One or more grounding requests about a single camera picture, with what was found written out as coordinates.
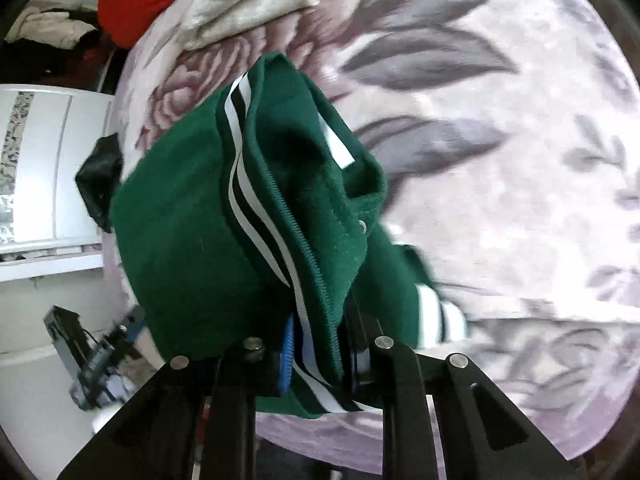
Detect green jacket with cream sleeves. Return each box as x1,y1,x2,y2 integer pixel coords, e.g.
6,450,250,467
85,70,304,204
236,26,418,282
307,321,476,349
109,51,471,420

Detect red cloth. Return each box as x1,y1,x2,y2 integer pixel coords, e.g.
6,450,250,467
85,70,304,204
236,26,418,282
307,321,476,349
97,0,212,50

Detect cream fluffy cloth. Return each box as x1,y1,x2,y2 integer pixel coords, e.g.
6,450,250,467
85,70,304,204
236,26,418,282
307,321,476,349
181,0,319,52

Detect black bag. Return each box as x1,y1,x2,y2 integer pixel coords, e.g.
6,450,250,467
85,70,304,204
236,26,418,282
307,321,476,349
75,132,125,234

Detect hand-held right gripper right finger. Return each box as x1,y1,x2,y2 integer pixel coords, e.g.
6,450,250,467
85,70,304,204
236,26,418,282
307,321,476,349
349,296,582,480

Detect floral grey pink blanket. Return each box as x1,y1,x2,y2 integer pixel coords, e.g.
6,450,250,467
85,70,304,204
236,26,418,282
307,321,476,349
102,0,640,476

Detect white cabinet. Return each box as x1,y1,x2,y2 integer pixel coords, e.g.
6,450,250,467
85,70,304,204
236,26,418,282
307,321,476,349
0,82,119,282

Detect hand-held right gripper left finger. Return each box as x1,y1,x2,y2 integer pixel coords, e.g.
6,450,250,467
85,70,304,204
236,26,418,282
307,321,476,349
56,314,296,480

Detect pile of light clothes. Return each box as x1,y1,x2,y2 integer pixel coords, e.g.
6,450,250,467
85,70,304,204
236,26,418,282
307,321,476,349
4,7,99,52

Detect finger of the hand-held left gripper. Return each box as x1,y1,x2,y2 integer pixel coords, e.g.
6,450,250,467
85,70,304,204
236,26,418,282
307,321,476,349
119,305,147,356

